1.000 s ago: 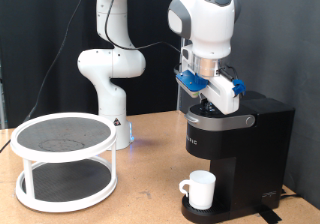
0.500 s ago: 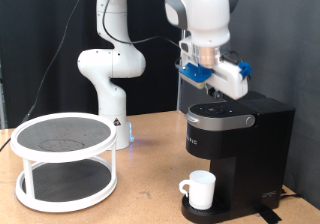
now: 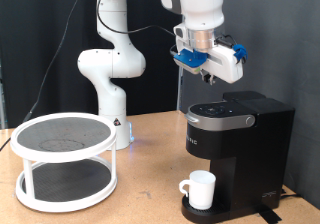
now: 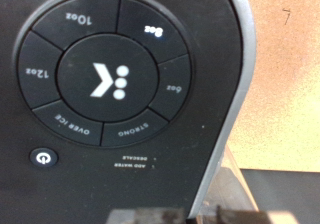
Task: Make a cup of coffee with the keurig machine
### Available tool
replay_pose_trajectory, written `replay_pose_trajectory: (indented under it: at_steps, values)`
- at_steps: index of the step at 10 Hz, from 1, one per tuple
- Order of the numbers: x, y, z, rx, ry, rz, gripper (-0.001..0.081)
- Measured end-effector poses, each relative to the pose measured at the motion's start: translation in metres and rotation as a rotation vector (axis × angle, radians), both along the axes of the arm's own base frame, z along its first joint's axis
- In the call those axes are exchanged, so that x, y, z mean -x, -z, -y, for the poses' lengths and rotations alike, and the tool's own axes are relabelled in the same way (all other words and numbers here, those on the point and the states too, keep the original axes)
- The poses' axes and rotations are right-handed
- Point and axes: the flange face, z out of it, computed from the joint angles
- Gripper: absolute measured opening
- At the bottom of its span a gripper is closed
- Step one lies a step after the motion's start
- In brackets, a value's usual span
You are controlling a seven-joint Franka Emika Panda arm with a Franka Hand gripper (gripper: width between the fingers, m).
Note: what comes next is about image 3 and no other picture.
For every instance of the white mug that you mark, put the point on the white mug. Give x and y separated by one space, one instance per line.
201 189

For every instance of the white two-tier turntable stand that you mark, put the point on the white two-tier turntable stand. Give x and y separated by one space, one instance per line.
63 184

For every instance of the grey frame bar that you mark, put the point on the grey frame bar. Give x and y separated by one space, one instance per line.
2 110

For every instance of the black tape strip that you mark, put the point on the black tape strip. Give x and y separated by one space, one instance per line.
270 215

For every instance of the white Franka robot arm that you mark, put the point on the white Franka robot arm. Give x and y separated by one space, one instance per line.
110 64

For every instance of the vertical metal pole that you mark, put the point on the vertical metal pole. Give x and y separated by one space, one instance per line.
180 94

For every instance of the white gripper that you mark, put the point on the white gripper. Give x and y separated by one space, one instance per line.
225 65

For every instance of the black backdrop curtain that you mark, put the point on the black backdrop curtain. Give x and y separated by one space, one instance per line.
43 17

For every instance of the black Keurig coffee machine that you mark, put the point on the black Keurig coffee machine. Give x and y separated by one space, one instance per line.
260 157

